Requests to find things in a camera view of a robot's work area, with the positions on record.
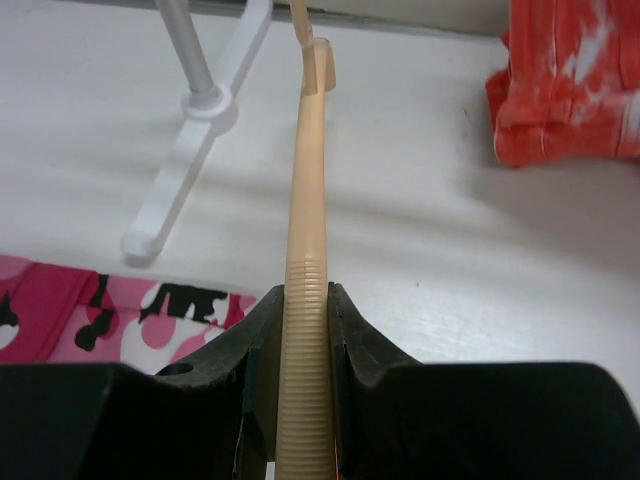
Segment orange white patterned garment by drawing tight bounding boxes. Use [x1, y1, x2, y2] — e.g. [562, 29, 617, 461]
[485, 1, 639, 168]

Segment pink camouflage trousers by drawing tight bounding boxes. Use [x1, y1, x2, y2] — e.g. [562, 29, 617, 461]
[1, 256, 256, 373]

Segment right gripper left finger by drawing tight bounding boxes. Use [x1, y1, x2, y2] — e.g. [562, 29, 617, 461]
[119, 285, 284, 479]

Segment white clothes rack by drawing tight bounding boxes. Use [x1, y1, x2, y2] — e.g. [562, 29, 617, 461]
[120, 0, 273, 260]

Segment wooden clothes hanger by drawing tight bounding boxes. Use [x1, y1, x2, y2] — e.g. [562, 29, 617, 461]
[275, 1, 337, 479]

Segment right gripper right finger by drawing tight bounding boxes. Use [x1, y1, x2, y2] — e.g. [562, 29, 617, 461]
[328, 282, 425, 479]

